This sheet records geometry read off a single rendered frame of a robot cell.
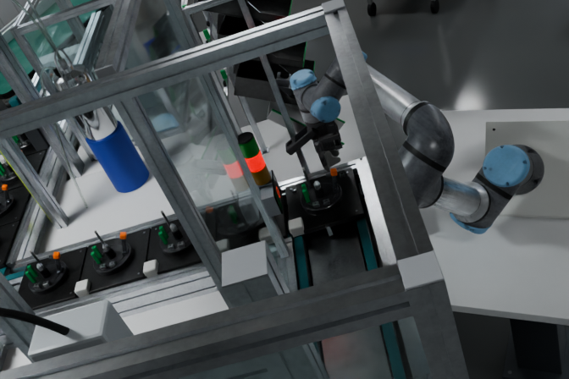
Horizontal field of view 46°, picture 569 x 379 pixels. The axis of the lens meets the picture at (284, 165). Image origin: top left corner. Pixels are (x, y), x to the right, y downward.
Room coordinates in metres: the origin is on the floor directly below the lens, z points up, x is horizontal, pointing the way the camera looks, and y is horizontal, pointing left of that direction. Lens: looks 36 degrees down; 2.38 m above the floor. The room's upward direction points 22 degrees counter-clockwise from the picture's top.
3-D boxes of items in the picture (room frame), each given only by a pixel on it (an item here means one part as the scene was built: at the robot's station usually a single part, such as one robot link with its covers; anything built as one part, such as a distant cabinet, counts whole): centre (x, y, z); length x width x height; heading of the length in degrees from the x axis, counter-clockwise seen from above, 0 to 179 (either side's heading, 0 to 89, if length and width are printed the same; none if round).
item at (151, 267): (1.77, 0.42, 1.01); 0.24 x 0.24 x 0.13; 81
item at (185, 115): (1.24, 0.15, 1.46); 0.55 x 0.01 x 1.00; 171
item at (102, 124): (2.41, 0.62, 1.32); 0.14 x 0.14 x 0.38
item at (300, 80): (1.68, -0.14, 1.39); 0.09 x 0.08 x 0.11; 10
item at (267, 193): (1.52, 0.07, 1.29); 0.12 x 0.05 x 0.25; 171
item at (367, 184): (1.40, -0.18, 0.91); 0.89 x 0.06 x 0.11; 171
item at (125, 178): (2.41, 0.62, 0.99); 0.16 x 0.16 x 0.27
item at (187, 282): (1.77, 0.40, 0.91); 1.24 x 0.33 x 0.10; 81
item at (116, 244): (1.81, 0.66, 1.01); 0.24 x 0.24 x 0.13; 81
